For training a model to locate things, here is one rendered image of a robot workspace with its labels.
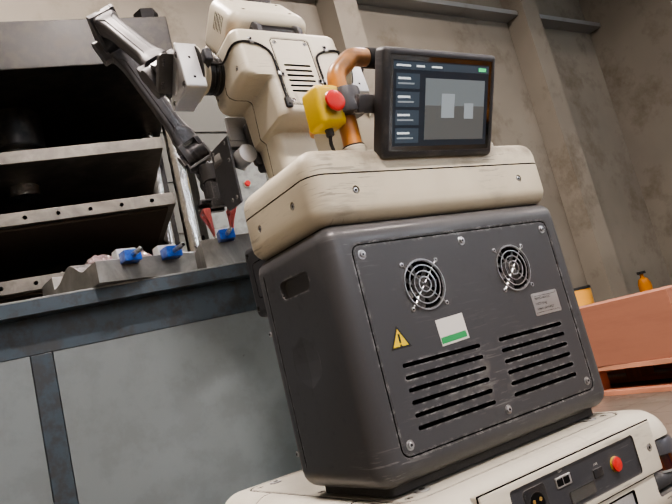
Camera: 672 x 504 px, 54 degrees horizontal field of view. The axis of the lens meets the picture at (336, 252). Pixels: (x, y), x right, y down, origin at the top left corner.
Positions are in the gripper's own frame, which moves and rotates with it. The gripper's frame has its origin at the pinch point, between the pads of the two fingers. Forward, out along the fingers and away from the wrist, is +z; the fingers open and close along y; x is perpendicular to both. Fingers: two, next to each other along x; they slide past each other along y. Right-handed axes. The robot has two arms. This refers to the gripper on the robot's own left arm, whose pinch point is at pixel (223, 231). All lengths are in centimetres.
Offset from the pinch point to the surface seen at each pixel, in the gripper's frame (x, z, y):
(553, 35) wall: -500, -323, -628
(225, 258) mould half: 1.6, 7.9, 1.4
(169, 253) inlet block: 10.8, 5.9, 16.9
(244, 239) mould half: 1.5, 3.6, -5.0
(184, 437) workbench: 3, 51, 22
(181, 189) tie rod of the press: -72, -37, -3
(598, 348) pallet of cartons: -92, 68, -190
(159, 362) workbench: 3.4, 31.6, 24.0
